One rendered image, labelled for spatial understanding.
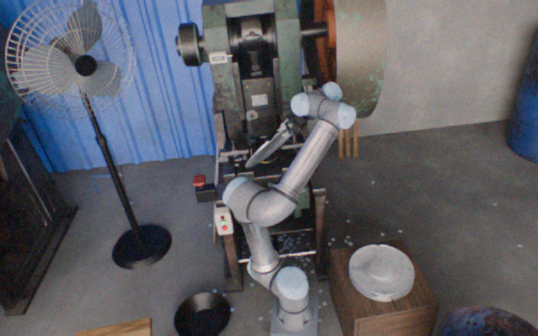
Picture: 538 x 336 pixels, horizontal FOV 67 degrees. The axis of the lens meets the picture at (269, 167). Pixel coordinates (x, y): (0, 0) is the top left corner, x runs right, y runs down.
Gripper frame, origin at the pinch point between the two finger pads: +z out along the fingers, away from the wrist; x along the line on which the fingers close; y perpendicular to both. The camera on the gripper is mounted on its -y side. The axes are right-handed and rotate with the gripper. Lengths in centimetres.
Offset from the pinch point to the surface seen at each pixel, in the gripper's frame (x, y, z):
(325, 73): -8, -52, 2
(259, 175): 8.4, 4.1, 26.4
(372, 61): 1.0, -14.3, -43.5
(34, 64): -91, 42, 47
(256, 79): -25.6, -14.0, 5.4
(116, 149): -75, -35, 196
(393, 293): 84, 8, 5
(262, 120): -10.1, -12.1, 17.5
